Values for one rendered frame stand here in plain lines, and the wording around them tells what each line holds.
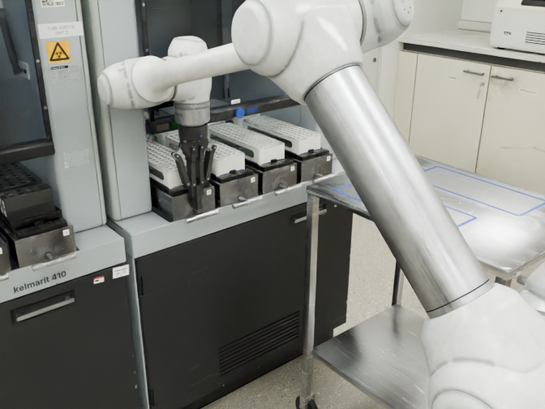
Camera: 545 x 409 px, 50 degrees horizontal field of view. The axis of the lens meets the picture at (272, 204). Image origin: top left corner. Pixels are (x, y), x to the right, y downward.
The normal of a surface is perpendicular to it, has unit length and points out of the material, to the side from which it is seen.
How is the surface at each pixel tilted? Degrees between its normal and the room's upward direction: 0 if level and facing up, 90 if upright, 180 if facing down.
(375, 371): 0
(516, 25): 90
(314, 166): 90
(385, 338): 0
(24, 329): 90
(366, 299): 0
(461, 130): 90
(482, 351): 51
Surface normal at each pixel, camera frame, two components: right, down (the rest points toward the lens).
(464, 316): -0.54, -0.54
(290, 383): 0.00, -0.92
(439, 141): -0.78, 0.25
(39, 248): 0.63, 0.31
